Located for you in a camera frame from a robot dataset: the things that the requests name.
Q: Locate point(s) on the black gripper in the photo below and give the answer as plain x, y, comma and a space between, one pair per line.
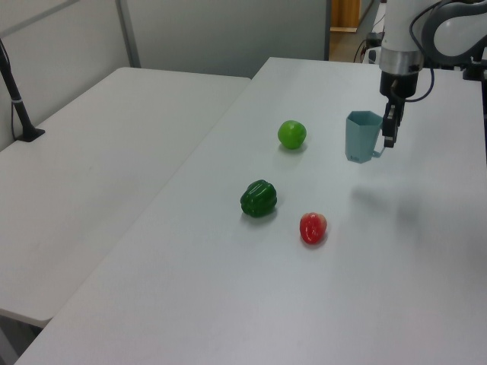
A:
403, 81

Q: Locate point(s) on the light blue hexagonal mug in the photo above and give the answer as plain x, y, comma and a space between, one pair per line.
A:
360, 138

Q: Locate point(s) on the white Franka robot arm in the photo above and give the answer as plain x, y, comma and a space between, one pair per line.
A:
403, 26

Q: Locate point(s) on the light green toy apple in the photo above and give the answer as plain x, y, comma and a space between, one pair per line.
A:
291, 134

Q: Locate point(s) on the brown wooden door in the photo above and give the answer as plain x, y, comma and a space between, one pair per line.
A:
344, 15

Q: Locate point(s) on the red and cream toy fruit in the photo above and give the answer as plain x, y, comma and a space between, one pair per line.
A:
312, 227

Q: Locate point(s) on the dark green toy bell pepper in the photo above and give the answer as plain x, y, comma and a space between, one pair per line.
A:
259, 199

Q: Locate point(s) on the grey partition panel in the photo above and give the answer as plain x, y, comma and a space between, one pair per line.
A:
224, 34

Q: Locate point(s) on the white side table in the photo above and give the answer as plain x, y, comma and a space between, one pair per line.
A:
95, 182

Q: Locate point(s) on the black bracket on table edge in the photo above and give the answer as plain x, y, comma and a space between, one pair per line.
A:
475, 68

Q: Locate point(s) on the black camera stand pole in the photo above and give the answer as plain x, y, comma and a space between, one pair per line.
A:
17, 106

